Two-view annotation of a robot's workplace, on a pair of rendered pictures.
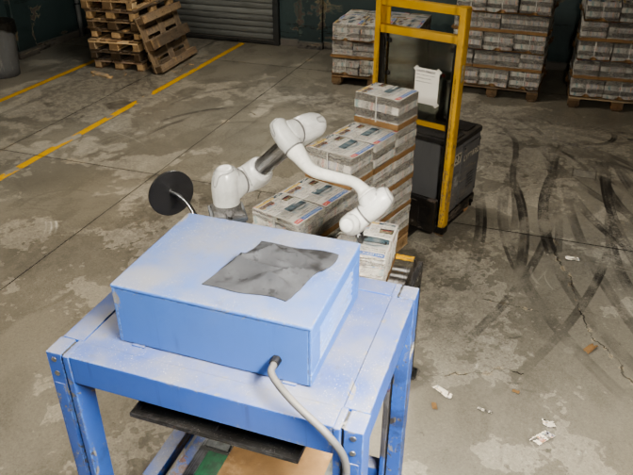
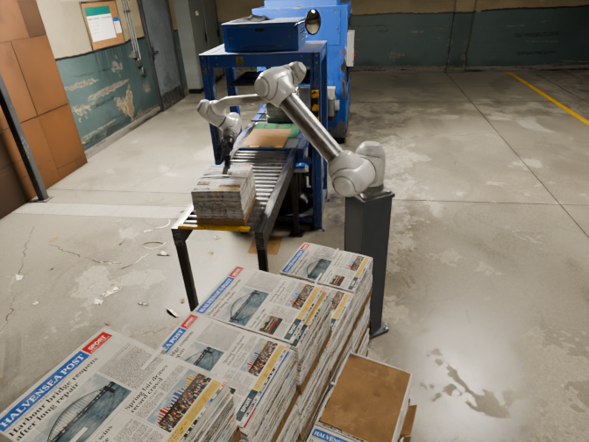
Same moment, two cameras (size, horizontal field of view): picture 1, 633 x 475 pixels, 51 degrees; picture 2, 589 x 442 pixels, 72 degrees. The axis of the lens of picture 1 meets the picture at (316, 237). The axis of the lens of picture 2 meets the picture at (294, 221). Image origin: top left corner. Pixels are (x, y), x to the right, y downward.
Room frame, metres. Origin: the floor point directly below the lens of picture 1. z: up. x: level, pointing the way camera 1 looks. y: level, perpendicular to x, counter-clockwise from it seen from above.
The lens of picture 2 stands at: (5.26, -0.22, 2.00)
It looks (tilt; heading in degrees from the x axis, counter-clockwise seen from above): 30 degrees down; 171
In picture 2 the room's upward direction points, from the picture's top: 3 degrees counter-clockwise
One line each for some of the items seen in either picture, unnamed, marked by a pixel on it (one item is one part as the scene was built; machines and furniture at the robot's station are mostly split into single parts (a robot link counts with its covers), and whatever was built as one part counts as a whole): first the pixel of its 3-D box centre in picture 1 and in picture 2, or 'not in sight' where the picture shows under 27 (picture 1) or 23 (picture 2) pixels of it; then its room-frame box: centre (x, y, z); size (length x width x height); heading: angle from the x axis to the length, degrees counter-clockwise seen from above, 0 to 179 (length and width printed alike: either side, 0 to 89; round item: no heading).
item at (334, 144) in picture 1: (342, 145); (260, 299); (4.18, -0.17, 1.06); 0.37 x 0.29 x 0.01; 54
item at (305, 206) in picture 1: (327, 236); (291, 393); (4.09, -0.08, 0.42); 1.17 x 0.39 x 0.83; 143
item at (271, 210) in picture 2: not in sight; (280, 189); (2.68, 0.12, 0.74); 1.34 x 0.05 x 0.12; 161
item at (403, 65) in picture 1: (417, 78); not in sight; (5.03, -0.78, 1.27); 0.57 x 0.01 x 0.65; 53
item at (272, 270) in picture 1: (272, 261); (252, 17); (1.59, 0.12, 1.78); 0.32 x 0.28 x 0.05; 71
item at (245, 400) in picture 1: (246, 329); (267, 53); (1.63, 0.22, 1.50); 0.94 x 0.68 x 0.10; 71
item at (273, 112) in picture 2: not in sight; (283, 103); (1.09, 0.41, 0.93); 0.38 x 0.30 x 0.26; 161
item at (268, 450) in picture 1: (249, 378); (269, 78); (1.63, 0.22, 1.30); 0.55 x 0.55 x 0.03; 71
